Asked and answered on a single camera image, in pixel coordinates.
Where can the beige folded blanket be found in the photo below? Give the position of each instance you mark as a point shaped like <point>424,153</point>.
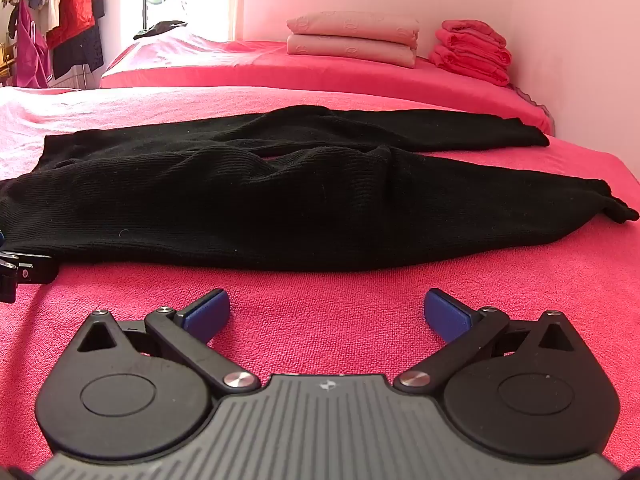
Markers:
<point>350,53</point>
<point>350,25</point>

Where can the white radiator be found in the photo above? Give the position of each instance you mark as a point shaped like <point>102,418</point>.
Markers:
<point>75,80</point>

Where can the red folded cloth pile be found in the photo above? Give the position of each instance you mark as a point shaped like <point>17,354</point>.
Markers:
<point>470,52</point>

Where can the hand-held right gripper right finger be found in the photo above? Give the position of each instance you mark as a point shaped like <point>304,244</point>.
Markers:
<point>447,312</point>

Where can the red hanging vest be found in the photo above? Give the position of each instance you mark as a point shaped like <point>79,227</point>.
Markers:
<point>75,5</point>

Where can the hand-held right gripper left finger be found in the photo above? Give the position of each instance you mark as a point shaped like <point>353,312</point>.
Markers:
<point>210,315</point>

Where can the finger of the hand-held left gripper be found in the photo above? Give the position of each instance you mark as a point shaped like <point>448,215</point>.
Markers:
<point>35,269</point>

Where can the black cloth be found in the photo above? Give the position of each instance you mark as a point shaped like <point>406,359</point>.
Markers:
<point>160,29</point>

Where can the black pants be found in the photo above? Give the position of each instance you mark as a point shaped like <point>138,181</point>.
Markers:
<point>250,200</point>

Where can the black hanging garment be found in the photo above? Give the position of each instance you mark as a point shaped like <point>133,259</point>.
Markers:
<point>80,57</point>

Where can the pink hanging garment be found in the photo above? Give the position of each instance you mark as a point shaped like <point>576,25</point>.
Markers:
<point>32,55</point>

